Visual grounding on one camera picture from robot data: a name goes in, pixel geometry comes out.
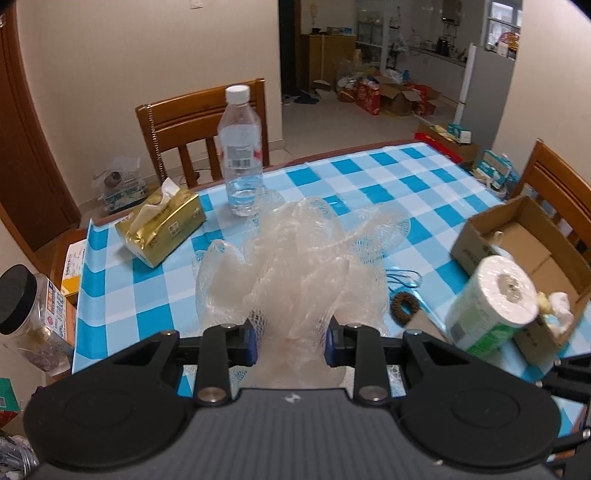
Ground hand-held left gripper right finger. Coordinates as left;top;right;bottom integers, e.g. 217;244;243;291
324;318;477;408

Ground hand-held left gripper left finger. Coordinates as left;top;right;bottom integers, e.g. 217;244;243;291
108;318;258;408

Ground white knotted cloth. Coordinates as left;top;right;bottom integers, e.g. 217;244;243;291
549;292;575;334

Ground peach mesh bath pouf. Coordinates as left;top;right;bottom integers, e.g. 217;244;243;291
191;196;411;388

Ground green toilet paper roll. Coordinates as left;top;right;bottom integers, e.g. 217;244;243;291
445;255;540;360

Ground brown cardboard box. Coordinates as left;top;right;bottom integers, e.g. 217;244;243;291
451;195;591;354

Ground brown hair scrunchie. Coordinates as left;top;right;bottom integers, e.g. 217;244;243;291
390;293;419;328

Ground gold tissue pack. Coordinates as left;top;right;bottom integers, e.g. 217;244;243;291
114;178;207;268

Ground blue checked tablecloth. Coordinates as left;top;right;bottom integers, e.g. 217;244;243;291
71;141;591;444

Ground wooden chair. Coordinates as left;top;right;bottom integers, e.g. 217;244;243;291
508;138;591;264
135;78;271;188

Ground clear plastic water bottle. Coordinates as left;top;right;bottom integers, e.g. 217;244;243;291
217;84;265;217

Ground orange flat box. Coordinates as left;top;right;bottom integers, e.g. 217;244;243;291
60;240;88;305

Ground clear plastic bag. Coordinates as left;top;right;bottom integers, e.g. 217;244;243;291
92;157;148;213

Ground blue tissue packs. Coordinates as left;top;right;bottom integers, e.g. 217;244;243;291
473;150;520;190

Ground black-lidded clear plastic jar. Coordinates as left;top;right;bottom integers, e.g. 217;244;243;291
0;264;77;370

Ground red gift box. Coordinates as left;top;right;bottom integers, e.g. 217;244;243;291
355;78;382;114

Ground open cardboard floor box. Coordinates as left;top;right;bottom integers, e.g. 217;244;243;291
379;83;439;116

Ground grey refrigerator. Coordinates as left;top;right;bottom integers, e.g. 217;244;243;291
457;42;515;148

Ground wooden cabinet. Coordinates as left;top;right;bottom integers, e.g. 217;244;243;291
300;32;358;86

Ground brown wooden door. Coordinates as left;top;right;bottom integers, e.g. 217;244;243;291
0;14;81;252

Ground blue cord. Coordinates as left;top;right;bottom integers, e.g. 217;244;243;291
385;268;423;290

